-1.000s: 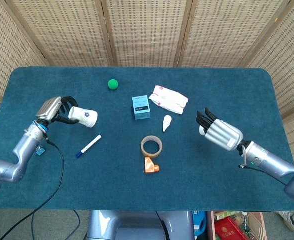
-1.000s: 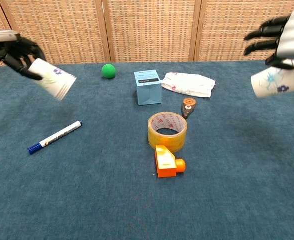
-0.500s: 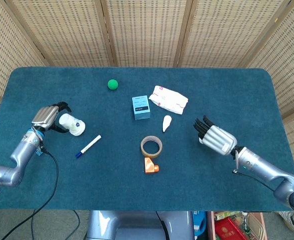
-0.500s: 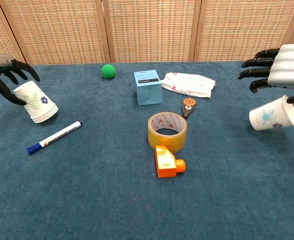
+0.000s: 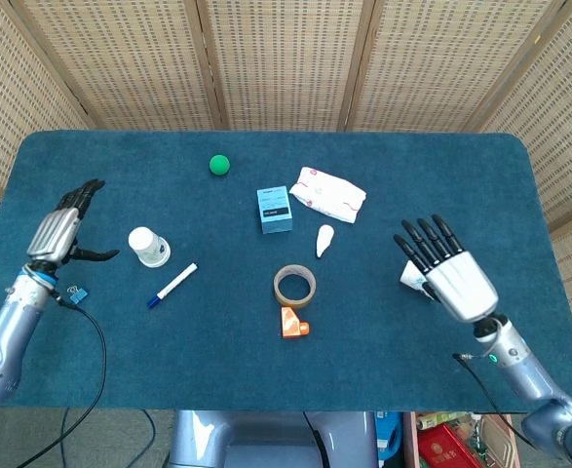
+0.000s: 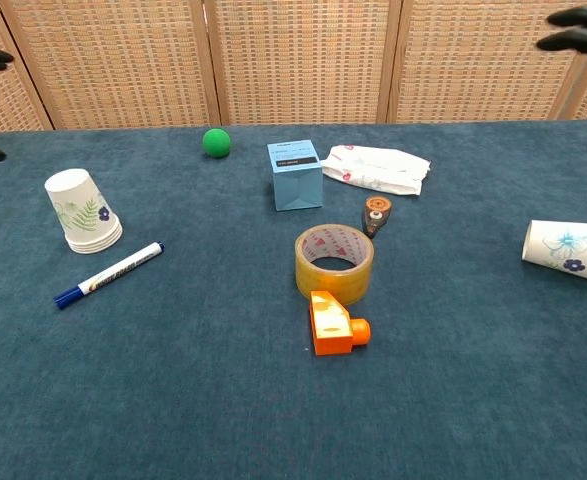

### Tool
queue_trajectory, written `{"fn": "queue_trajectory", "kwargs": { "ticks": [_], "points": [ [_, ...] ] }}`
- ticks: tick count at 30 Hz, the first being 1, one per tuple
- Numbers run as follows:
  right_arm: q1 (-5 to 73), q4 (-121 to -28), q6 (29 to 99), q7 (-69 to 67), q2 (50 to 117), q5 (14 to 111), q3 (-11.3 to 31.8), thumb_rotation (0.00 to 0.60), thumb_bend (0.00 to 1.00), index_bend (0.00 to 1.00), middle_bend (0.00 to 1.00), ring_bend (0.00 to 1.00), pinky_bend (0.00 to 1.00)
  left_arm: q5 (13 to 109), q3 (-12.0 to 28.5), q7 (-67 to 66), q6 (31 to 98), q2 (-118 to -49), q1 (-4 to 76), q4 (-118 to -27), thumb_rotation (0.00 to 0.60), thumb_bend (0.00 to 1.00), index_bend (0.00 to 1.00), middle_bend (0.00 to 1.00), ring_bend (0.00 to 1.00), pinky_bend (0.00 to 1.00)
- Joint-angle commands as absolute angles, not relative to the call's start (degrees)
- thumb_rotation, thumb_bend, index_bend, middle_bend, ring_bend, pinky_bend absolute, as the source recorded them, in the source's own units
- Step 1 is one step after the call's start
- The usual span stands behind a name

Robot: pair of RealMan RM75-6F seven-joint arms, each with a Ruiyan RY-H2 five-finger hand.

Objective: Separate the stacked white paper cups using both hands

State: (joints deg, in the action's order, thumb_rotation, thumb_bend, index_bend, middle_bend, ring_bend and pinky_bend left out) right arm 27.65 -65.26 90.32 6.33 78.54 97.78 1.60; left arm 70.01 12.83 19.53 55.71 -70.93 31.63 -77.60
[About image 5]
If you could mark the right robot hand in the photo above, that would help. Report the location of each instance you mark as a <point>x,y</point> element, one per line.
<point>461,283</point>

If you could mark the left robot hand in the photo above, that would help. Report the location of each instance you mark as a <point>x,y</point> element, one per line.
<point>54,234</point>

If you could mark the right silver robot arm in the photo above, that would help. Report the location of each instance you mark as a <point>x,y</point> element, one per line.
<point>524,365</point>

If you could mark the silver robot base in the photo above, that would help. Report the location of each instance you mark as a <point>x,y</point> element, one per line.
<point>266,439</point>

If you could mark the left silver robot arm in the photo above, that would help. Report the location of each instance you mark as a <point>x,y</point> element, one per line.
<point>12,322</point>

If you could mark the blue binder clip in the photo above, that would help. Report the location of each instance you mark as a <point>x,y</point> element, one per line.
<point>77,295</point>

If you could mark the blue carpet table cover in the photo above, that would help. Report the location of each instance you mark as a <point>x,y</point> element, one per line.
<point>363,361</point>

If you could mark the blue capped whiteboard marker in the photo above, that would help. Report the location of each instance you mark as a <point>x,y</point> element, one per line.
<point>173,285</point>

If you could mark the correction tape dispenser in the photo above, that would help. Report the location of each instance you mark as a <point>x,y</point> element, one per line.
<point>324,239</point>

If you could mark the white tissue pack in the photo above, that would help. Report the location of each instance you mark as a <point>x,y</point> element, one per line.
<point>327,195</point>

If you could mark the red gift box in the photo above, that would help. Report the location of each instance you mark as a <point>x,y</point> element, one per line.
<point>446,446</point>

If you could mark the clear packing tape roll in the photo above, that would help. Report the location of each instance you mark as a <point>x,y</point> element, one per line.
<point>295,300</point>

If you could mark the blue plastic object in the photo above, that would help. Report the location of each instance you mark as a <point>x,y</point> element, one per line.
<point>388,434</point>

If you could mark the orange toy building block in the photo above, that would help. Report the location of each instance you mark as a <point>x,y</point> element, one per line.
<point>291,324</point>

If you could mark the green foam ball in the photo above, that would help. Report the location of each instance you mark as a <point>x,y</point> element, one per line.
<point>219,165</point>

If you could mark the light blue cardboard box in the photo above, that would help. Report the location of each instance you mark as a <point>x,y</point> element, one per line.
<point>275,214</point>

